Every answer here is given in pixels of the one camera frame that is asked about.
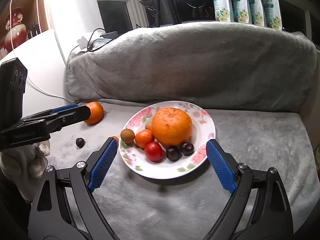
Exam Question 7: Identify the dark plum back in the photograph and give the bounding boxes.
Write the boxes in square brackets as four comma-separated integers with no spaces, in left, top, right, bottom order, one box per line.
[75,138,85,148]

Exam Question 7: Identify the dark plum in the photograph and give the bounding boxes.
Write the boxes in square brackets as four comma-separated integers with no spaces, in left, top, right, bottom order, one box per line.
[75,138,85,148]
[166,146,182,162]
[180,142,195,156]

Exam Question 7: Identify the large smooth orange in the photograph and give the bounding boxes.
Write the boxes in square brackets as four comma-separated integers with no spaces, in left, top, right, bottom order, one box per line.
[84,102,104,125]

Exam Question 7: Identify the small kumquat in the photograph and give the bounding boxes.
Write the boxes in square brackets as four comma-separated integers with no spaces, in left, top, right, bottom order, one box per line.
[112,136,119,143]

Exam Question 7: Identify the large brown longan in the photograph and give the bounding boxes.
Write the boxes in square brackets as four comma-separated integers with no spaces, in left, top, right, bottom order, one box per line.
[120,128,135,144]

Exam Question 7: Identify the floral white plate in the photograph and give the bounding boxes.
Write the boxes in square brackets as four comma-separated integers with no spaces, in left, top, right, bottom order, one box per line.
[118,101,216,180]

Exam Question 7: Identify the dark plum front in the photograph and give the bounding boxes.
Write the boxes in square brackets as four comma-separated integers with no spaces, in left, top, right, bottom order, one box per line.
[166,146,182,162]

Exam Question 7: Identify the mandarin with stem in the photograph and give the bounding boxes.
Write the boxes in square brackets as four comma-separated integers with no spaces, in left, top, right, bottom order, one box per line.
[135,129,155,148]

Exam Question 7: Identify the red tomato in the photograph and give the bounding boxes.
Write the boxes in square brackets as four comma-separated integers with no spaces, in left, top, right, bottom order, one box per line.
[144,142,163,163]

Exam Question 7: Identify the small brown longan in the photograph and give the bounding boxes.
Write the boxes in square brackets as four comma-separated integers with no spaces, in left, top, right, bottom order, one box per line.
[145,122,152,130]

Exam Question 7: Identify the left gloved hand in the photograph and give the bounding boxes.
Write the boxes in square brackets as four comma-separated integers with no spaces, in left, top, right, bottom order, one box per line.
[1,140,50,202]

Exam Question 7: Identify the white power adapter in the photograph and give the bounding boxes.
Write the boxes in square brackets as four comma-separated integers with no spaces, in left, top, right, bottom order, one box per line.
[77,36,88,50]

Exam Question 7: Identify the red vase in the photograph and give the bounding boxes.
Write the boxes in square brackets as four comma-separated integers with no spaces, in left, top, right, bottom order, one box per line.
[4,6,27,52]

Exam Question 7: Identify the large rough orange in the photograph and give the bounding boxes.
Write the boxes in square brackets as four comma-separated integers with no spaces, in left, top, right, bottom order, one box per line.
[151,107,193,146]

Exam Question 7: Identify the grey back cushion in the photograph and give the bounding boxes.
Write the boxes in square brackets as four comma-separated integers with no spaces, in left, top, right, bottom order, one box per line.
[66,22,317,112]

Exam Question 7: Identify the black tripod stand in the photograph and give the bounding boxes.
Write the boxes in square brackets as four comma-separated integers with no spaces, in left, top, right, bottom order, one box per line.
[155,0,182,27]

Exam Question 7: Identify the white floral pouch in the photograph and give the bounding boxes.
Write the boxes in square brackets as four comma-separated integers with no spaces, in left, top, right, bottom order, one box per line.
[213,0,231,22]
[248,0,265,27]
[263,0,282,30]
[233,0,251,23]

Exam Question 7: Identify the black cable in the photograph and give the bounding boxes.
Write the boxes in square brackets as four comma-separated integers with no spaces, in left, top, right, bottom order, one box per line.
[86,27,121,53]

